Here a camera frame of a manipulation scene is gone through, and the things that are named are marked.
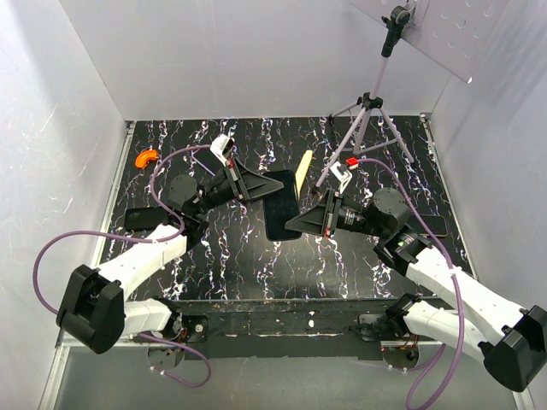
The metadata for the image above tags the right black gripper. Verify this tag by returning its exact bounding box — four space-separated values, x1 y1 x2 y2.
285 188 386 238

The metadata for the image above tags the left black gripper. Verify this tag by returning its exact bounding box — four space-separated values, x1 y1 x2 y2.
193 158 285 217

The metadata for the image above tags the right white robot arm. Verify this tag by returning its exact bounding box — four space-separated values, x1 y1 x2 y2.
285 188 546 392

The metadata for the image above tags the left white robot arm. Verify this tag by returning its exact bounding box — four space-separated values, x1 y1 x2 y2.
56 159 284 354

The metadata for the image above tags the cream toy microphone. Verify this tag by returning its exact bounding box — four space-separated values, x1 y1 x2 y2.
295 150 313 199

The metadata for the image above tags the purple cased smartphone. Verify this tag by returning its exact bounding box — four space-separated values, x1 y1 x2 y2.
191 151 217 176

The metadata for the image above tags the orange curved plastic piece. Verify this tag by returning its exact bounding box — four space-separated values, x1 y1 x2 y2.
134 149 158 169

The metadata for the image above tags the perforated grey board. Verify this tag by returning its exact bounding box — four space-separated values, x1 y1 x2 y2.
351 0 509 83

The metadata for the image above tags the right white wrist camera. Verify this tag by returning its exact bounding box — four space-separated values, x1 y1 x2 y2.
329 157 359 194

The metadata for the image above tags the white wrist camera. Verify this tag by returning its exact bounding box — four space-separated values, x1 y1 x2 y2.
329 157 359 194
209 134 234 167

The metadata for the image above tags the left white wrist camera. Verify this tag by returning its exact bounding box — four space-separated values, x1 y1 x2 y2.
209 134 234 167

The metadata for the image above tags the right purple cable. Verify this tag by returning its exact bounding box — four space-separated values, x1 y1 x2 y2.
356 157 467 410

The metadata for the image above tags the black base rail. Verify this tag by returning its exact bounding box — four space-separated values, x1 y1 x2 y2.
170 299 422 368

